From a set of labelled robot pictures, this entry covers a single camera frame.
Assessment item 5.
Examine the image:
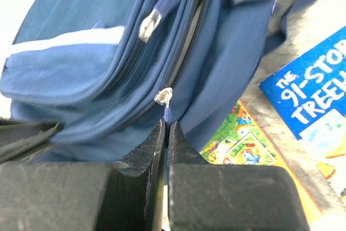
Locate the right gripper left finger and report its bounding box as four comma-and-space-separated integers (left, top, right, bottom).
1, 120, 165, 230

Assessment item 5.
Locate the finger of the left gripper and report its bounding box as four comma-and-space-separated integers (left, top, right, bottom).
1, 118, 63, 163

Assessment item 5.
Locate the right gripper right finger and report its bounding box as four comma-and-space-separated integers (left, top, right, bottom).
168, 121, 309, 230

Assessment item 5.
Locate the navy blue student backpack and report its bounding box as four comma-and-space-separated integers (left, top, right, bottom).
1, 0, 276, 161

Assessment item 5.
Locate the orange treehouse paperback book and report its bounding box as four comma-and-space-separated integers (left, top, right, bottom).
201, 100, 322, 225

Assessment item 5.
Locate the blue paperback book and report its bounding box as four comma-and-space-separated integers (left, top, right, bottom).
259, 28, 345, 201

